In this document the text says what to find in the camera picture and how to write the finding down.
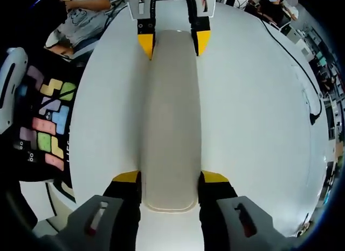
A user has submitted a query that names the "white wearable device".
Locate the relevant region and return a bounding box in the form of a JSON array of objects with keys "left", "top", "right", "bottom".
[{"left": 0, "top": 47, "right": 29, "bottom": 134}]

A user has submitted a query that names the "beige cutlery case lid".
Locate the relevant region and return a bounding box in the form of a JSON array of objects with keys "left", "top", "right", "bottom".
[{"left": 142, "top": 29, "right": 202, "bottom": 208}]

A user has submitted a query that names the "black cable with plug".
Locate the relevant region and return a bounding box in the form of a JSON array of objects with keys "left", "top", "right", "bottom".
[{"left": 258, "top": 17, "right": 323, "bottom": 125}]

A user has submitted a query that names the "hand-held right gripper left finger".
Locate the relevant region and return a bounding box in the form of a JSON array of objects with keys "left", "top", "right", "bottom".
[{"left": 53, "top": 169, "right": 143, "bottom": 251}]

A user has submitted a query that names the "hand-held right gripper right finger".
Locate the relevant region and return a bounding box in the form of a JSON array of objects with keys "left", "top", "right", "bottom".
[{"left": 198, "top": 169, "right": 293, "bottom": 251}]

